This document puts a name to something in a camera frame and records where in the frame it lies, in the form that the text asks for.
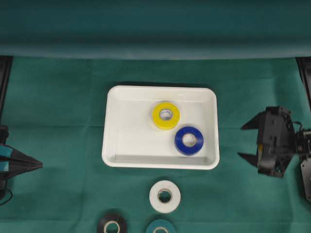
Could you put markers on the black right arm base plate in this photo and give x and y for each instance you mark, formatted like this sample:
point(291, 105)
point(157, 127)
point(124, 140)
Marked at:
point(306, 176)

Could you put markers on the black rail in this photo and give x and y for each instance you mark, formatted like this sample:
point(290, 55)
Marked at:
point(5, 68)
point(304, 67)

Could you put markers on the white plastic tray case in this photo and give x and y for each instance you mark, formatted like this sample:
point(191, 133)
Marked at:
point(131, 139)

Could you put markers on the white tape roll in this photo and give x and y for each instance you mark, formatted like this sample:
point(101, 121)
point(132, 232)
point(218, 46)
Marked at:
point(172, 189)

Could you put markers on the teal tape roll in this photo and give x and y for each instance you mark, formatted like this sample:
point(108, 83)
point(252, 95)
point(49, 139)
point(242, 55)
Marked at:
point(160, 226)

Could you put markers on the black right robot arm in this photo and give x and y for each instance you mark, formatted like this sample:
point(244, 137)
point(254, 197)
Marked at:
point(302, 140)

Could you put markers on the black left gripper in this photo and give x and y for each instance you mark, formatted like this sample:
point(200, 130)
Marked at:
point(8, 153)

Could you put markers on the yellow tape roll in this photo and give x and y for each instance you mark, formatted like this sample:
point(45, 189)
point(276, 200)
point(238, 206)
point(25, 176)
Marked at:
point(166, 115)

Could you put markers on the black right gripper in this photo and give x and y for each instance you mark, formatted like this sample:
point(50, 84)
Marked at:
point(275, 141)

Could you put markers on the black right side rail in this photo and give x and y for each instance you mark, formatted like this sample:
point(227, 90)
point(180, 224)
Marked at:
point(304, 67)

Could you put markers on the green table cloth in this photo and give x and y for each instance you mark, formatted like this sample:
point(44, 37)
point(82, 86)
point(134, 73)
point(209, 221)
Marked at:
point(67, 54)

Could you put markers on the black left side rail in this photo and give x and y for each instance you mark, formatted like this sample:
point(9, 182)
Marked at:
point(5, 68)

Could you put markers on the blue tape roll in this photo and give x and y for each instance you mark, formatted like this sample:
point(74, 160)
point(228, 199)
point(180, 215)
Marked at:
point(182, 147)

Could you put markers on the black tape roll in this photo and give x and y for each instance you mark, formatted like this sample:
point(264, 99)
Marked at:
point(111, 217)

